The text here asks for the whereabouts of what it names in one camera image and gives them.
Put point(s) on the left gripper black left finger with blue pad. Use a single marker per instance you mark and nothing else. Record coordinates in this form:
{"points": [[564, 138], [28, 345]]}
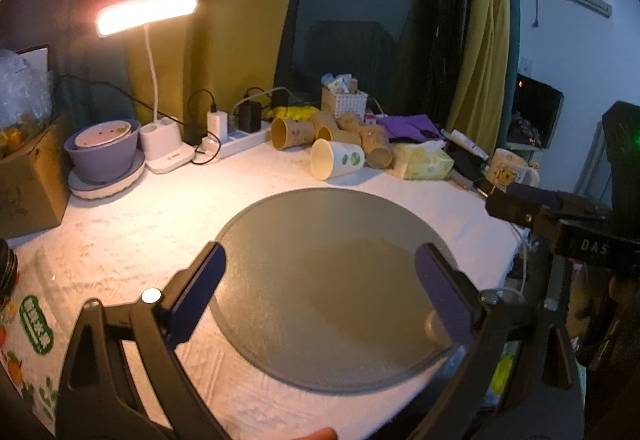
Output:
{"points": [[97, 396]]}

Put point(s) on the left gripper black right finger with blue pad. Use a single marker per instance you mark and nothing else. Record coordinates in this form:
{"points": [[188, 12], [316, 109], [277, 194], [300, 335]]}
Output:
{"points": [[517, 377]]}

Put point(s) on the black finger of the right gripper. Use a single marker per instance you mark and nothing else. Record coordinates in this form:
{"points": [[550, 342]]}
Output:
{"points": [[573, 226]]}

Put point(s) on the white paper cup green print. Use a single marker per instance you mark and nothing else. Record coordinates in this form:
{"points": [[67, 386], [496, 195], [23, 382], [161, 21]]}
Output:
{"points": [[332, 159]]}

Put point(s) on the brown paper cup right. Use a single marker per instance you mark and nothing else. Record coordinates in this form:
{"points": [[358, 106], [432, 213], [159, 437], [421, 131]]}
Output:
{"points": [[376, 147]]}

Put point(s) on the brown paper cup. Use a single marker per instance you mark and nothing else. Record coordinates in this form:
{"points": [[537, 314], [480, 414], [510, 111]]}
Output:
{"points": [[376, 147], [287, 133], [338, 135], [351, 122]]}

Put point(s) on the brown paper cup rear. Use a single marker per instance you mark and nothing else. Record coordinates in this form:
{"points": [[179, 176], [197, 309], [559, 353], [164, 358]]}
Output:
{"points": [[351, 122]]}

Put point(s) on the brown paper cup middle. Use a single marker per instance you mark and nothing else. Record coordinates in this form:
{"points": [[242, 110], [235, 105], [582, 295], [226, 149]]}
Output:
{"points": [[338, 135]]}

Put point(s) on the brown paper cup left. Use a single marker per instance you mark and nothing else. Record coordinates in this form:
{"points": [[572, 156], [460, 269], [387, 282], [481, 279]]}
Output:
{"points": [[287, 133]]}

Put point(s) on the bare fingertip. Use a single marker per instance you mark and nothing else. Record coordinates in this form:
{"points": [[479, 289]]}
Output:
{"points": [[327, 433]]}

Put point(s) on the cream cartoon mug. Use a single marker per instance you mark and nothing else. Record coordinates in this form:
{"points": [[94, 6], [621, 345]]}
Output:
{"points": [[506, 168]]}

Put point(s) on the black monitor screen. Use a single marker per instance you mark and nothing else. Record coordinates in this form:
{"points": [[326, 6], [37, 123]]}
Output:
{"points": [[535, 112]]}

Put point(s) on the white textured tablecloth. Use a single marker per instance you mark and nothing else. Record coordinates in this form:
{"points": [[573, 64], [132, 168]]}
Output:
{"points": [[116, 248]]}

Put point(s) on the yellow curtain right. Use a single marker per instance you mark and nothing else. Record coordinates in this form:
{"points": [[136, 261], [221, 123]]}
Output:
{"points": [[478, 99]]}

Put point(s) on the yellow curtain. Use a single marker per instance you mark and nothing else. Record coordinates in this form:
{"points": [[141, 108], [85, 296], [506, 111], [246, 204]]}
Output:
{"points": [[210, 57], [478, 99]]}

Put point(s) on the yellow tissue pack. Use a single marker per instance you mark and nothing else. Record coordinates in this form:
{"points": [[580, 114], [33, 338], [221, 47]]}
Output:
{"points": [[421, 161]]}

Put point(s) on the round grey mat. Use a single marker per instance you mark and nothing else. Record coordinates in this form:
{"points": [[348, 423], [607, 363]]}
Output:
{"points": [[320, 290]]}

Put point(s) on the purple cloth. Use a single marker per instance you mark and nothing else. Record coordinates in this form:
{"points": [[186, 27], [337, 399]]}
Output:
{"points": [[417, 128]]}

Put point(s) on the purple bowl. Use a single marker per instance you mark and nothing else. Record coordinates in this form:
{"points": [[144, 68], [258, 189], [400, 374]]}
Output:
{"points": [[106, 163]]}

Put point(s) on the cardboard box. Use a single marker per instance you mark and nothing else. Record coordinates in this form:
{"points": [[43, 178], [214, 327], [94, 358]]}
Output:
{"points": [[33, 182]]}

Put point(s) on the white desk lamp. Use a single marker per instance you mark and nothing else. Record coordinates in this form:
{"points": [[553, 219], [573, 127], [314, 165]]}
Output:
{"points": [[161, 140]]}

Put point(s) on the pink inner bowl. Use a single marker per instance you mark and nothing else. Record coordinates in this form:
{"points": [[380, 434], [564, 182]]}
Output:
{"points": [[102, 134]]}

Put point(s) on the white woven basket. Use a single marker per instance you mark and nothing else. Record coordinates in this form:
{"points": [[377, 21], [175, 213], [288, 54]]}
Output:
{"points": [[339, 104]]}

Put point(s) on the white power strip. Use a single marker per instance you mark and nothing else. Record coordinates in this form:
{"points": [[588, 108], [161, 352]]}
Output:
{"points": [[238, 142]]}

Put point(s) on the white charger plug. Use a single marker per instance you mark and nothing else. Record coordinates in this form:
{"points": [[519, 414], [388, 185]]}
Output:
{"points": [[217, 125]]}

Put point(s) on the yellow rubber glove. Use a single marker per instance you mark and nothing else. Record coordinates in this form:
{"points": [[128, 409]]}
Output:
{"points": [[297, 113]]}

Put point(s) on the black power adapter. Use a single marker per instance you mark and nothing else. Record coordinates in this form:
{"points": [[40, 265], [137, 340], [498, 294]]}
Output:
{"points": [[250, 116]]}

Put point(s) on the clear plastic bag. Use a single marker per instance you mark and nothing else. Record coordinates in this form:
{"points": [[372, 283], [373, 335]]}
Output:
{"points": [[26, 100]]}

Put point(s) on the yellow curtain left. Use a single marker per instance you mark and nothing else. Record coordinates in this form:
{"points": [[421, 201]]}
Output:
{"points": [[210, 57]]}

